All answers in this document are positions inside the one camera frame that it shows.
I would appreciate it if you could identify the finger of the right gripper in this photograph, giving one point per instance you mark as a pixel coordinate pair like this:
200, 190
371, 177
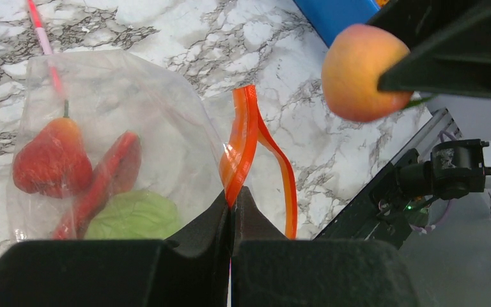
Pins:
455, 66
415, 22

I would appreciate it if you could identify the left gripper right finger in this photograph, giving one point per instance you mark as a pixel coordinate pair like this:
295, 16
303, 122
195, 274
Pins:
267, 269

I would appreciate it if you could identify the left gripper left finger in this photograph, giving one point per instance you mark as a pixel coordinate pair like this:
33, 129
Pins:
191, 268

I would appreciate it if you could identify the pink peach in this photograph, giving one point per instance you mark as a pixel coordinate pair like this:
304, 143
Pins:
357, 58

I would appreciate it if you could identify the green cabbage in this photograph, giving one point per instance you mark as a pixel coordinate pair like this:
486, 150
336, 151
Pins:
139, 214

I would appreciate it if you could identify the watermelon slice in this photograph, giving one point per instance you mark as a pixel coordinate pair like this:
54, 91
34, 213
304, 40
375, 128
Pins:
115, 173

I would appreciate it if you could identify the clear orange zip top bag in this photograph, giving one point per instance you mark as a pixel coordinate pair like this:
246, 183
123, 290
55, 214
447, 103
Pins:
193, 148

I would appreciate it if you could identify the red tomato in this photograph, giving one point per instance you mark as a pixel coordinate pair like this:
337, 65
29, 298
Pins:
54, 163

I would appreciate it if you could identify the blue plastic bin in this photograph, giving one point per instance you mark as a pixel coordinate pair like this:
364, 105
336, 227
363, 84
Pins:
330, 17

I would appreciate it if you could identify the red white pen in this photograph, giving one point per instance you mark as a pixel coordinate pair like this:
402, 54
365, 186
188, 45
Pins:
45, 44

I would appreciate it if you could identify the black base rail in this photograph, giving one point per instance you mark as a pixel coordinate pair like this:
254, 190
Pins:
371, 215

